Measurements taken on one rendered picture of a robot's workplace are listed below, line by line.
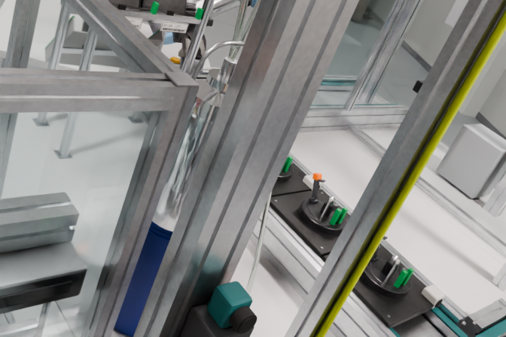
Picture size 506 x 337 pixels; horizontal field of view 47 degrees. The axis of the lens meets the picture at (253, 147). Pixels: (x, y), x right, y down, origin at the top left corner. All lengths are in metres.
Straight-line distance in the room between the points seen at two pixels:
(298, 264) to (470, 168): 1.21
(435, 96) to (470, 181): 1.68
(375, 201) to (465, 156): 1.61
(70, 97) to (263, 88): 0.19
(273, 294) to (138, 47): 0.95
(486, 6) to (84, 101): 0.56
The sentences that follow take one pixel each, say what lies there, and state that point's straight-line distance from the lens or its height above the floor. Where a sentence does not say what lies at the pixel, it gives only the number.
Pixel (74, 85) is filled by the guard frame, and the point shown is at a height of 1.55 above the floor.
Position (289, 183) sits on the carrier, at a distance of 1.78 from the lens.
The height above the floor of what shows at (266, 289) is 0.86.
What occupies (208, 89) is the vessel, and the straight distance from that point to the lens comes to 1.00.
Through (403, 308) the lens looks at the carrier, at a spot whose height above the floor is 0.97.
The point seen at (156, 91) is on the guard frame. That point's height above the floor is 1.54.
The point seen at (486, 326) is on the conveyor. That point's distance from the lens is 1.72.
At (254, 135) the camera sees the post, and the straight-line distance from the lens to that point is 0.65.
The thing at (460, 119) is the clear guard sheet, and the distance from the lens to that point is 2.93.
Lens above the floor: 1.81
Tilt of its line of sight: 26 degrees down
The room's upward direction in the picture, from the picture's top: 23 degrees clockwise
